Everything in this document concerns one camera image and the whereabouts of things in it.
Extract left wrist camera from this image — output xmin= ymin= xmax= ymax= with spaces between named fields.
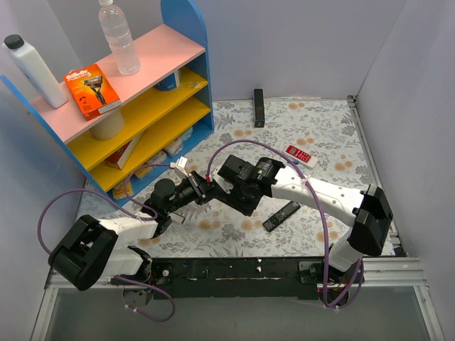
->
xmin=170 ymin=156 xmax=188 ymax=179

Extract blue pink yellow shelf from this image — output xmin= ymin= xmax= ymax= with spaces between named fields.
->
xmin=1 ymin=1 xmax=213 ymax=193

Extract floral table mat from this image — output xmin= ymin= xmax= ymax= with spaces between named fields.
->
xmin=67 ymin=99 xmax=397 ymax=259

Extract tissue packs on shelf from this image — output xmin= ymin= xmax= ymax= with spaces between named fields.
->
xmin=111 ymin=127 xmax=193 ymax=200

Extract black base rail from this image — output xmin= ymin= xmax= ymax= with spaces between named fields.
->
xmin=128 ymin=256 xmax=323 ymax=300

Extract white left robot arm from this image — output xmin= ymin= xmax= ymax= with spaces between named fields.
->
xmin=48 ymin=172 xmax=233 ymax=291

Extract clear plastic water bottle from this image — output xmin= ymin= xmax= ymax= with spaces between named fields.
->
xmin=98 ymin=0 xmax=141 ymax=75

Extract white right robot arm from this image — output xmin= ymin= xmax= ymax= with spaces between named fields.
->
xmin=212 ymin=155 xmax=393 ymax=283

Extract orange razor box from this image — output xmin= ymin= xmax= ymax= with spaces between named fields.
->
xmin=63 ymin=64 xmax=122 ymax=121

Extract black box at back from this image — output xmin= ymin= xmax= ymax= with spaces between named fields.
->
xmin=253 ymin=88 xmax=265 ymax=128

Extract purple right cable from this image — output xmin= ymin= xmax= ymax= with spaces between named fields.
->
xmin=206 ymin=139 xmax=365 ymax=309

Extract white bottle black cap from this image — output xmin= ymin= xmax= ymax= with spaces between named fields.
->
xmin=2 ymin=34 xmax=68 ymax=108

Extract blue white can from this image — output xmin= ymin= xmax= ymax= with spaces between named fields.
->
xmin=154 ymin=69 xmax=181 ymax=92

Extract red white remote control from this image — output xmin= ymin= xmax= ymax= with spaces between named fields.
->
xmin=284 ymin=145 xmax=318 ymax=169

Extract cream cylinder on shelf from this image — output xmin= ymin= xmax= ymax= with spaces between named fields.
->
xmin=89 ymin=109 xmax=125 ymax=141

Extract black remote with buttons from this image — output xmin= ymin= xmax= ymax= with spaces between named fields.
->
xmin=262 ymin=201 xmax=301 ymax=232

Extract plain black remote control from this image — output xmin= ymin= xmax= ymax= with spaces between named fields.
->
xmin=214 ymin=189 xmax=242 ymax=211

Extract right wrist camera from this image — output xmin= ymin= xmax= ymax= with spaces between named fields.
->
xmin=205 ymin=168 xmax=223 ymax=183

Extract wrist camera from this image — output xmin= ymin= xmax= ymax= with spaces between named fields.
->
xmin=170 ymin=156 xmax=188 ymax=179
xmin=205 ymin=168 xmax=223 ymax=183

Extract silver white remote control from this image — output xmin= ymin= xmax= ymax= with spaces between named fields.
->
xmin=169 ymin=212 xmax=185 ymax=224

